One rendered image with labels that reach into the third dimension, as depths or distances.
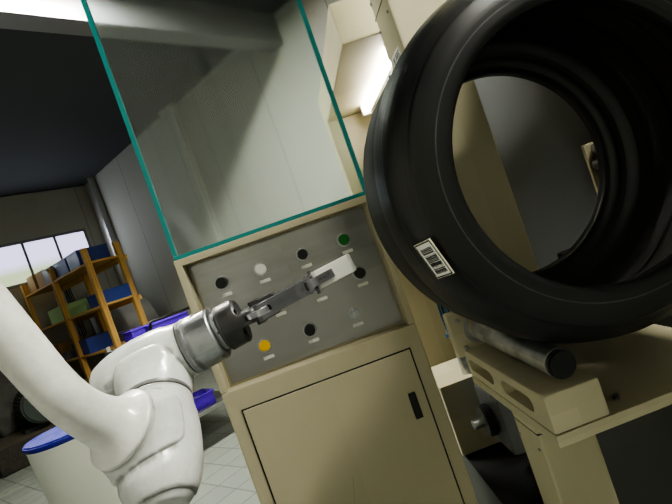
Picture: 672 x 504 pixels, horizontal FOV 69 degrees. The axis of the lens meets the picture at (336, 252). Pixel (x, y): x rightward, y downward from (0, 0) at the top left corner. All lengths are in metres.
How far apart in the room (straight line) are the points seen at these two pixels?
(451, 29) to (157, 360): 0.63
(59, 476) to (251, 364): 2.20
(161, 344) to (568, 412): 0.61
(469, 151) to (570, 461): 0.73
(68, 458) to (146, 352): 2.62
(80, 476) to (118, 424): 2.75
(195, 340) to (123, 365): 0.11
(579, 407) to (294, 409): 0.76
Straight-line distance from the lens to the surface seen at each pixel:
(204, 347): 0.78
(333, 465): 1.41
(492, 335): 0.98
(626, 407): 0.87
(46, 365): 0.65
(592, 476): 1.34
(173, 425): 0.69
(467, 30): 0.77
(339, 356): 1.33
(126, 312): 8.41
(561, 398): 0.81
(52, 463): 3.42
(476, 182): 1.13
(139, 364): 0.78
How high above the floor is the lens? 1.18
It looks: 1 degrees down
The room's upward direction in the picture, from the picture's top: 19 degrees counter-clockwise
